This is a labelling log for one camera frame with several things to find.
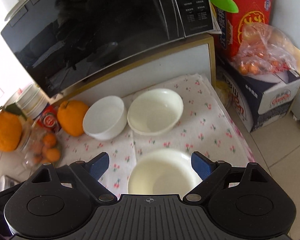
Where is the cream bowl front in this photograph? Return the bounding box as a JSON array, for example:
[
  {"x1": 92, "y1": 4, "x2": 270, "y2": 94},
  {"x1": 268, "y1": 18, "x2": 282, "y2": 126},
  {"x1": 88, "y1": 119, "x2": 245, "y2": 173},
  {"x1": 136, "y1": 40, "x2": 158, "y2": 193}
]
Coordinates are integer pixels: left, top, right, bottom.
[{"x1": 127, "y1": 148, "x2": 202, "y2": 198}]

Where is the cream bowl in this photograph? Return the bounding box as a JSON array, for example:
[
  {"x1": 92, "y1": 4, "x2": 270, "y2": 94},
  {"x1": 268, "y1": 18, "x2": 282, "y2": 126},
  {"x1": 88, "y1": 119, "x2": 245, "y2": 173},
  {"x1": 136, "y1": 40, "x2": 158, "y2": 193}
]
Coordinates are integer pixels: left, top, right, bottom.
[
  {"x1": 127, "y1": 148, "x2": 202, "y2": 198},
  {"x1": 127, "y1": 88, "x2": 184, "y2": 136}
]

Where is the white bowl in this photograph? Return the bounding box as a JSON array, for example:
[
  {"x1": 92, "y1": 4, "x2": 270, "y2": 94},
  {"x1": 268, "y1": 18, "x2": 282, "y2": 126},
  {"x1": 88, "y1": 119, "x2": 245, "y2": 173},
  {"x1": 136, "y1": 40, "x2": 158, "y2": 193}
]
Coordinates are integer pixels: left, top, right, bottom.
[{"x1": 83, "y1": 95, "x2": 127, "y2": 141}]

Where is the cherry print tablecloth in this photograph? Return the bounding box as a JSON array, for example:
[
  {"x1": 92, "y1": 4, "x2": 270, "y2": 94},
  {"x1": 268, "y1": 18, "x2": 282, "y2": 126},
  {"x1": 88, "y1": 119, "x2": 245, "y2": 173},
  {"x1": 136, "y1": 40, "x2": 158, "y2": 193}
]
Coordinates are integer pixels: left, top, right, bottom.
[{"x1": 59, "y1": 74, "x2": 254, "y2": 196}]

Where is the glass jar of tangerines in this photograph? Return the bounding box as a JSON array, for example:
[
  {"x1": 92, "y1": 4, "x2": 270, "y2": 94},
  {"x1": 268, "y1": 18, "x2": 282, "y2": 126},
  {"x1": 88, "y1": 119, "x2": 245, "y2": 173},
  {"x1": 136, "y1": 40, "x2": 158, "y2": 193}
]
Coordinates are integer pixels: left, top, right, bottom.
[{"x1": 17, "y1": 124, "x2": 63, "y2": 169}]

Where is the orange on table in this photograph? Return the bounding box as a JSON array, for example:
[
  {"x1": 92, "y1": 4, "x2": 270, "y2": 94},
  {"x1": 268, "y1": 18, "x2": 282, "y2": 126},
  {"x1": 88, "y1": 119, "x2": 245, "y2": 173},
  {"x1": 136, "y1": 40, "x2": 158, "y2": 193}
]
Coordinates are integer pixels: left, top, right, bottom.
[{"x1": 57, "y1": 100, "x2": 89, "y2": 137}]

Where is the red instant noodle cup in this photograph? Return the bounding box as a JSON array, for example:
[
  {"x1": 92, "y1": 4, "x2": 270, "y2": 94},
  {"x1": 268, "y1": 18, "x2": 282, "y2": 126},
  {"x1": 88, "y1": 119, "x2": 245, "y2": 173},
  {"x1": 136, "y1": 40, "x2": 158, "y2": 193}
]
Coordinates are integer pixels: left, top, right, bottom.
[{"x1": 36, "y1": 105, "x2": 61, "y2": 134}]

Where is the cream bowl back right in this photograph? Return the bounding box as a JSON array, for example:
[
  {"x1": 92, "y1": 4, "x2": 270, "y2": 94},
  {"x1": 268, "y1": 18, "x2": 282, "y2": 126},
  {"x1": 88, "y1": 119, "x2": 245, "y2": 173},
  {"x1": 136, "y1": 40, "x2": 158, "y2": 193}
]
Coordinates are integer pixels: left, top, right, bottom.
[{"x1": 127, "y1": 88, "x2": 184, "y2": 136}]

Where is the Ganten water carton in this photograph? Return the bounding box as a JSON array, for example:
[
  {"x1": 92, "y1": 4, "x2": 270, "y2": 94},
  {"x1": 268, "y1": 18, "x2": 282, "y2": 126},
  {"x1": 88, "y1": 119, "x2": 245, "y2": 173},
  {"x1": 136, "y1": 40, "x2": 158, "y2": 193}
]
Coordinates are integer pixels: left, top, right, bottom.
[{"x1": 216, "y1": 57, "x2": 300, "y2": 132}]

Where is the stack of paper cups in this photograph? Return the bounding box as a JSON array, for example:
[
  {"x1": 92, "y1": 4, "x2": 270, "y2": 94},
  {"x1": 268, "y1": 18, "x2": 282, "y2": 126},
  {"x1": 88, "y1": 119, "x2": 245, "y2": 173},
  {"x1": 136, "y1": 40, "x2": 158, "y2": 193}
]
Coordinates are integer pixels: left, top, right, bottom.
[{"x1": 16, "y1": 83, "x2": 49, "y2": 120}]

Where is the orange on jar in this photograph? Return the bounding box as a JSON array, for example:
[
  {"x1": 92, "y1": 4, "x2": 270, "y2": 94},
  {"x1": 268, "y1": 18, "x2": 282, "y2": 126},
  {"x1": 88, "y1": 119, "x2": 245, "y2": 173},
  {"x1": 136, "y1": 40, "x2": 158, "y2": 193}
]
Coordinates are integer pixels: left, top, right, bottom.
[{"x1": 0, "y1": 103, "x2": 27, "y2": 152}]

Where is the wooden shelf under microwave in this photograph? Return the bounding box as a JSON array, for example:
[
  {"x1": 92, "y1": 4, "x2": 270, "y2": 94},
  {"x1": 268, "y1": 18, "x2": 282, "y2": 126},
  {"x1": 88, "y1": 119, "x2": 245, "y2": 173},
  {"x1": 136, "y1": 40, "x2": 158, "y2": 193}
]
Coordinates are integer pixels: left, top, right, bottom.
[{"x1": 50, "y1": 34, "x2": 216, "y2": 106}]

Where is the plastic bag of oranges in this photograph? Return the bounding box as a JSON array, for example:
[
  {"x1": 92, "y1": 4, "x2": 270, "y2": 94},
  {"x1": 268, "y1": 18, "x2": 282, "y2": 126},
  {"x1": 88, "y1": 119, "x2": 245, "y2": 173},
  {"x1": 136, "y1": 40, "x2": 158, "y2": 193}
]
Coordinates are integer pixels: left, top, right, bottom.
[{"x1": 231, "y1": 23, "x2": 297, "y2": 76}]

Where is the black microwave oven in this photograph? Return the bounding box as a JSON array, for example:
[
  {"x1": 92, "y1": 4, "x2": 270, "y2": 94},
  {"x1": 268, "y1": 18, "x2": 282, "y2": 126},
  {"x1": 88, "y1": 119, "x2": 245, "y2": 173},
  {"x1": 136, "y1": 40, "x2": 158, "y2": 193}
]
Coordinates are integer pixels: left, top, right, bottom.
[{"x1": 1, "y1": 0, "x2": 214, "y2": 97}]

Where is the red gift box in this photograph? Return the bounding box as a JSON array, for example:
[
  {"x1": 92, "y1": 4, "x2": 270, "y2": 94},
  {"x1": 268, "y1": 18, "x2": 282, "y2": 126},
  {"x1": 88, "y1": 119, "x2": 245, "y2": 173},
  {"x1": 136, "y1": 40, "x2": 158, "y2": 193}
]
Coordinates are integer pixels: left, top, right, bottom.
[{"x1": 212, "y1": 0, "x2": 272, "y2": 61}]

